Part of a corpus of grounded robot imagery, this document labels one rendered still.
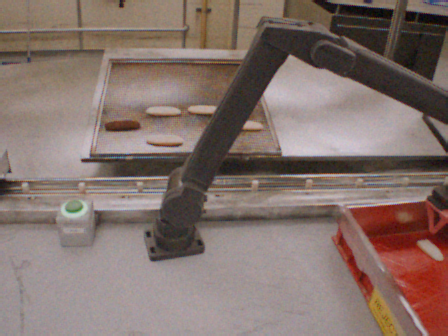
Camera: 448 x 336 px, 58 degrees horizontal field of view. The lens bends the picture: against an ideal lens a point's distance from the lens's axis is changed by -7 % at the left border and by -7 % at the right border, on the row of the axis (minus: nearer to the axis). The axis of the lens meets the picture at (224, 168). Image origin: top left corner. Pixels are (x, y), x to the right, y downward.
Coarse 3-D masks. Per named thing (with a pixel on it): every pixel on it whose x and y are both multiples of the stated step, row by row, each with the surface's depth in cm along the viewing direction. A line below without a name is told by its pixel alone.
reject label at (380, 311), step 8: (376, 296) 76; (368, 304) 79; (376, 304) 76; (384, 304) 73; (376, 312) 76; (384, 312) 73; (376, 320) 76; (384, 320) 73; (392, 320) 70; (384, 328) 73; (392, 328) 70
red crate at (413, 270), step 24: (336, 240) 94; (384, 240) 96; (408, 240) 97; (432, 240) 97; (408, 264) 90; (432, 264) 90; (360, 288) 83; (408, 288) 84; (432, 288) 84; (432, 312) 78
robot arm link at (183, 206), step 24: (264, 24) 65; (288, 24) 66; (312, 24) 69; (264, 48) 66; (288, 48) 65; (240, 72) 69; (264, 72) 68; (240, 96) 71; (216, 120) 74; (240, 120) 73; (216, 144) 76; (192, 168) 78; (216, 168) 79; (168, 192) 81; (192, 192) 78; (168, 216) 81; (192, 216) 81
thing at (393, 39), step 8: (400, 0) 164; (400, 8) 166; (400, 16) 167; (392, 24) 172; (400, 24) 169; (392, 32) 172; (400, 32) 171; (392, 40) 173; (392, 48) 175; (384, 56) 180; (392, 56) 177
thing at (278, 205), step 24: (288, 192) 104; (312, 192) 104; (336, 192) 105; (360, 192) 106; (384, 192) 106; (408, 192) 107; (0, 216) 91; (24, 216) 92; (48, 216) 93; (120, 216) 95; (144, 216) 96; (216, 216) 98; (240, 216) 99; (264, 216) 100; (288, 216) 101; (312, 216) 102
